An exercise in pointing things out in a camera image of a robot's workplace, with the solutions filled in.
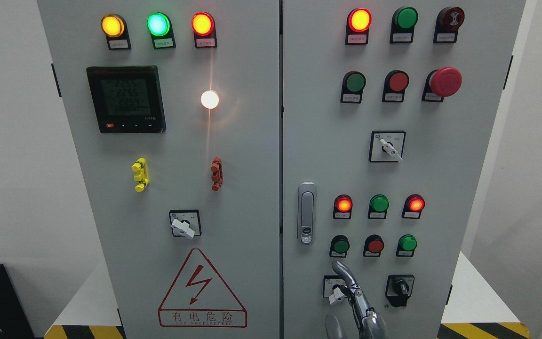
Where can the red emergency stop button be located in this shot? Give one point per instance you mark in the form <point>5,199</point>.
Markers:
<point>441,83</point>

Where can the white lower selector switch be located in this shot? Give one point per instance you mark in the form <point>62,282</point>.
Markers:
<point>332,289</point>

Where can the grey cabinet door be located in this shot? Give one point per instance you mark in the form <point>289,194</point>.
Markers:
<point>240,222</point>
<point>328,143</point>

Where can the silver door handle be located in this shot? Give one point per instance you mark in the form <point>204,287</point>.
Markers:
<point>306,211</point>

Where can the grey left cabinet door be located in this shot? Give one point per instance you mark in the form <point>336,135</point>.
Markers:
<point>240,222</point>

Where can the green indicator light top right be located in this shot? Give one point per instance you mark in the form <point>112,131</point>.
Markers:
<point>402,25</point>

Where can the black digital power meter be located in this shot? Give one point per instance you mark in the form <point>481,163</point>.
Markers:
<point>127,99</point>

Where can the green indicator light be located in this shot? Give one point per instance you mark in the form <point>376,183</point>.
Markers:
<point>161,31</point>
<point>402,25</point>

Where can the red indicator light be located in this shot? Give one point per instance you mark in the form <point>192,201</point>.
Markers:
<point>204,30</point>
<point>357,27</point>

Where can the red triangle warning sign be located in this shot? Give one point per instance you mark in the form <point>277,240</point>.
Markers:
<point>199,297</point>

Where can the red push button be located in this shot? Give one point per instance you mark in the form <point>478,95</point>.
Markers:
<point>394,86</point>
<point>373,246</point>

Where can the dark red buzzer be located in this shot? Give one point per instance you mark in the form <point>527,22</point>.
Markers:
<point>447,25</point>

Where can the green push button upper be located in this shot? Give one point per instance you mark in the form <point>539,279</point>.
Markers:
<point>352,87</point>

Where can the red push button upper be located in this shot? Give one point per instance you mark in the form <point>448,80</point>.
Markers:
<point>394,86</point>

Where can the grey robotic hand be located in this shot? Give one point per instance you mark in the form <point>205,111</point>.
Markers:
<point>367,319</point>

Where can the green indicator light top left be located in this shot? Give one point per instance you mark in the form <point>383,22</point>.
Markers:
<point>161,31</point>

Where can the red push button lower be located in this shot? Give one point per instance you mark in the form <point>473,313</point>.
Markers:
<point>373,246</point>

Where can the red indicator light top right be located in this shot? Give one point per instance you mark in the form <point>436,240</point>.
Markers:
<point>357,27</point>

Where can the red lamp middle left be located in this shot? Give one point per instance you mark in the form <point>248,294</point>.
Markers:
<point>343,207</point>

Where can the left door selector switch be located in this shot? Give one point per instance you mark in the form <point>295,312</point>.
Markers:
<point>185,223</point>

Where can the black knob selector switch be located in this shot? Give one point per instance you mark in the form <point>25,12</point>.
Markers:
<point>399,289</point>

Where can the red indicator light top left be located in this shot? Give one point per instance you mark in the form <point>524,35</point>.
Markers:
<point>204,30</point>

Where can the green push button lower left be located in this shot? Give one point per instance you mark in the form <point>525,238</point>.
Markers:
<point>339,246</point>

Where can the right door upper selector switch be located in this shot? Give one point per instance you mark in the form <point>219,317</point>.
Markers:
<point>387,146</point>

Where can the white indicator light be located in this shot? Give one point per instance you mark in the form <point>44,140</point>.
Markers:
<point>210,99</point>

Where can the red lamp middle right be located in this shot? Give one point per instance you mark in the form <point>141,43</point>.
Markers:
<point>413,207</point>

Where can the white cabinet base platform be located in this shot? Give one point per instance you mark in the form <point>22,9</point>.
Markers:
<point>474,310</point>

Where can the yellow indicator light top left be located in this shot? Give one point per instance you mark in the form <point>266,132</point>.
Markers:
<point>116,32</point>

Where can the red lamp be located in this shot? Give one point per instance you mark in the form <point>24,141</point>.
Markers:
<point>343,207</point>
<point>413,207</point>

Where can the door selector switch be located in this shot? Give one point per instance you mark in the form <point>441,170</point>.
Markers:
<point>185,223</point>
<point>387,146</point>

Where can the grey right cabinet door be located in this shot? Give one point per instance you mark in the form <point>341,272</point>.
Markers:
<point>328,143</point>

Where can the green lamp middle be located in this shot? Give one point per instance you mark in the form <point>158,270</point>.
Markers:
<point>378,206</point>

